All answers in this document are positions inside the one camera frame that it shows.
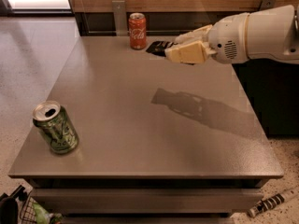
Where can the black rxbar chocolate bar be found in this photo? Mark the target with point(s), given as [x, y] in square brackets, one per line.
[158, 47]

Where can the green soda can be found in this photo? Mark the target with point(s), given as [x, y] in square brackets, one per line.
[53, 123]

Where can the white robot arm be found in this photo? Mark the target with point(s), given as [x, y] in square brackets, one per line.
[267, 34]

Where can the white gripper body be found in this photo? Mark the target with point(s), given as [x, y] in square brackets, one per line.
[228, 37]

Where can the black white tube on floor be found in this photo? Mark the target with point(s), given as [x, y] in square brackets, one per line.
[272, 202]

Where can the metal bracket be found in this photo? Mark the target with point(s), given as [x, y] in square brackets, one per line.
[120, 19]
[267, 4]

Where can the green bag in basket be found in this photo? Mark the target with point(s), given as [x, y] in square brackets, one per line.
[44, 217]

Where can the black wire basket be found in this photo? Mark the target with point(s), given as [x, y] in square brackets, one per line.
[17, 208]

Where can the horizontal metal rail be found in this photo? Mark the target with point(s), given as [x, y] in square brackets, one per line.
[162, 32]

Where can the left metal bracket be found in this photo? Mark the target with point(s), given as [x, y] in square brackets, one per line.
[120, 19]

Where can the right metal bracket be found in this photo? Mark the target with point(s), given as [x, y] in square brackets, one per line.
[267, 4]

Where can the grey table drawer front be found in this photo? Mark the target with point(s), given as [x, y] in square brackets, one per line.
[146, 201]

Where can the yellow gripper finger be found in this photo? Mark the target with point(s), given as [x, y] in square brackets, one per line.
[200, 34]
[191, 53]

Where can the orange soda can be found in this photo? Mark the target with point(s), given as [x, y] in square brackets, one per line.
[137, 30]

